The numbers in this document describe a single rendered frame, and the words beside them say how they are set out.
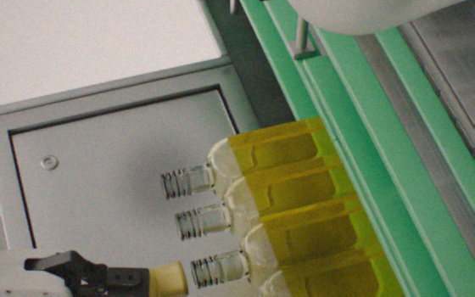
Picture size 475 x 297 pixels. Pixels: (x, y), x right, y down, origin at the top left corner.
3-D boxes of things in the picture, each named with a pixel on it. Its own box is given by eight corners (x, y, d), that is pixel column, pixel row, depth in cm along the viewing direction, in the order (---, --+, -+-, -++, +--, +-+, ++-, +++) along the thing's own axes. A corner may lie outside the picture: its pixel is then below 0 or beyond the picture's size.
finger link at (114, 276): (79, 298, 97) (149, 299, 98) (76, 280, 95) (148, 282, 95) (80, 270, 99) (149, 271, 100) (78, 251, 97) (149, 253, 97)
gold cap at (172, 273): (179, 272, 104) (136, 282, 103) (178, 253, 101) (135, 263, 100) (189, 302, 102) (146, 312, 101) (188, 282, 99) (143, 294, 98)
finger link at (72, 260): (8, 287, 98) (59, 304, 100) (45, 250, 93) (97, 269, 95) (8, 277, 98) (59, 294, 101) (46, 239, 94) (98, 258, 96)
